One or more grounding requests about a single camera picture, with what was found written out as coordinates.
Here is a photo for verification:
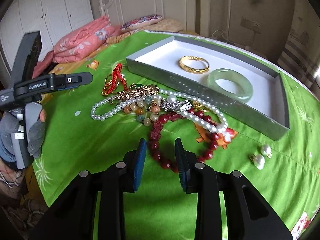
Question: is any patterned pillow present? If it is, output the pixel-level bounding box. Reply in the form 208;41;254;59
120;14;163;33

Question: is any white bed headboard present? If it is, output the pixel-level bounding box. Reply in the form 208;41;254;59
99;0;211;37

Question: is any beige floral pillow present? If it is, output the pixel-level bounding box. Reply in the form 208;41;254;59
106;18;185;45

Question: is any white pearl necklace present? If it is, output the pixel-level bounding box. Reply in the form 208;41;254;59
90;89;229;134

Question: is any red cord gold bracelet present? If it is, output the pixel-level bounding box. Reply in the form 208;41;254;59
101;63;129;97

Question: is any gold chain bracelet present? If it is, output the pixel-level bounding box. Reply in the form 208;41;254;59
107;83;160;105

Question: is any dark red bead bracelet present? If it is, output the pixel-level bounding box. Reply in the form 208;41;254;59
148;108;220;173

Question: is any pearl earring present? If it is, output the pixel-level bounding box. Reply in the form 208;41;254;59
260;144;272;159
249;154;265;170

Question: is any pale green jade bangle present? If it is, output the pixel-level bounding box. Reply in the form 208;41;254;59
207;68;253;103

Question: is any pink folded quilt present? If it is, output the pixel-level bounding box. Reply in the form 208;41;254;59
33;16;121;78

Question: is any grey jewelry tray box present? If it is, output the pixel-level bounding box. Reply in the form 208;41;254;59
126;35;290;140

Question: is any green cartoon blanket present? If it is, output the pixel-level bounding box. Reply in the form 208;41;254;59
33;31;319;239

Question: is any wall power socket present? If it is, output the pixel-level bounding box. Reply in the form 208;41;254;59
240;17;261;34

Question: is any white wardrobe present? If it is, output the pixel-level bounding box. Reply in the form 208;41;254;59
1;0;93;68

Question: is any white cable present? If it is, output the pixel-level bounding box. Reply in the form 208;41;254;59
209;28;241;46

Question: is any striped curtain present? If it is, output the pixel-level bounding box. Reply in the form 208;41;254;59
277;0;319;88

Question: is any multicolour stone bead bracelet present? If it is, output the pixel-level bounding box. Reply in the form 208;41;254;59
123;95;163;127

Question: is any silver rhinestone bracelet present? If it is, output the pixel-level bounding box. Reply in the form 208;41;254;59
159;99;194;113

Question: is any gloved left hand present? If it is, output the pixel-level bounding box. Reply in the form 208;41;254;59
0;108;47;163

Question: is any gold bangle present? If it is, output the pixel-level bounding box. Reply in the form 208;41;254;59
178;56;210;74

